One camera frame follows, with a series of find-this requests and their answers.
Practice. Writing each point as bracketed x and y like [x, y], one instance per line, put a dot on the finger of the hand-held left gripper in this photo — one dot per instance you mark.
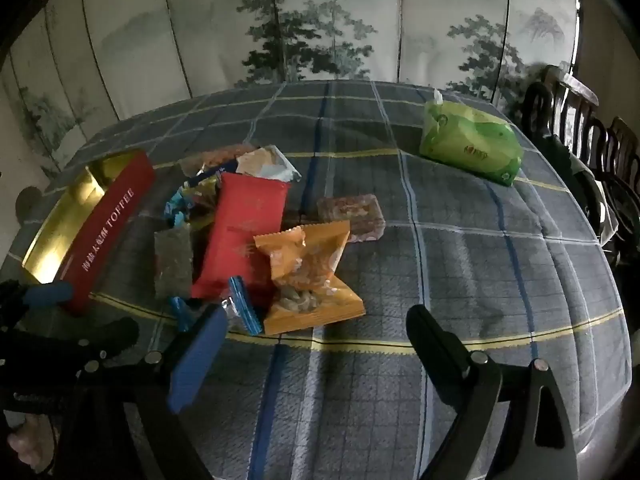
[47, 293]
[110, 332]

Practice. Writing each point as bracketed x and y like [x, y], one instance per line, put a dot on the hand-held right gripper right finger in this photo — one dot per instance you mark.
[435, 340]

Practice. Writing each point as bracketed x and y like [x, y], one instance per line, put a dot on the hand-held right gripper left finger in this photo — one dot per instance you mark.
[192, 360]

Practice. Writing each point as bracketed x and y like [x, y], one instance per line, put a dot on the small blue candy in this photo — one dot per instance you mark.
[179, 312]

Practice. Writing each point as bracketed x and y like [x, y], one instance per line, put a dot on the clear blue-edged packet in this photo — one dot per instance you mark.
[241, 305]

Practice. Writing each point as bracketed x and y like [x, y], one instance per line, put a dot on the clear packet olive-brown bar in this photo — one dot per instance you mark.
[172, 260]

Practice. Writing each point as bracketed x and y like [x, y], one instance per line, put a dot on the red gold-lined box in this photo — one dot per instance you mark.
[110, 220]

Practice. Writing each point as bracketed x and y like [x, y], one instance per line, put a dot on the red snack packet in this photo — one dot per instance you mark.
[240, 230]

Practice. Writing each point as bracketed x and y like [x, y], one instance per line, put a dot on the blue foil candy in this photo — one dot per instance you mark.
[180, 207]

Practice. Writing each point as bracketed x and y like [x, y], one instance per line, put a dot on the orange snack packet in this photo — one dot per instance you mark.
[305, 260]

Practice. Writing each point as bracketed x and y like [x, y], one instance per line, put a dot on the clear-wrapped brown cake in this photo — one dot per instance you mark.
[350, 215]

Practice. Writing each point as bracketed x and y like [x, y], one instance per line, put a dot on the clear packet orange-brown snack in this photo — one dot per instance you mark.
[220, 154]

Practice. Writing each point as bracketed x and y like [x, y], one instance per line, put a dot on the person's left hand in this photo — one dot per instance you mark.
[30, 447]

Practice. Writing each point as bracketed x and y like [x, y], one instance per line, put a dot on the plaid tablecloth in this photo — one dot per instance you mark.
[450, 270]

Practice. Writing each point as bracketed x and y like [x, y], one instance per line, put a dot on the round grey disc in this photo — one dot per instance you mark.
[27, 202]

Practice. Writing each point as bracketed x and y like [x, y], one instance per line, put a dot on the green tissue pack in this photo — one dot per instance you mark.
[470, 145]

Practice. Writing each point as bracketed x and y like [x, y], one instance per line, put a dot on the dark wooden chair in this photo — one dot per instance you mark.
[620, 145]
[537, 105]

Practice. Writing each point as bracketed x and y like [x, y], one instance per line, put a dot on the painted folding screen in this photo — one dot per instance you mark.
[200, 35]

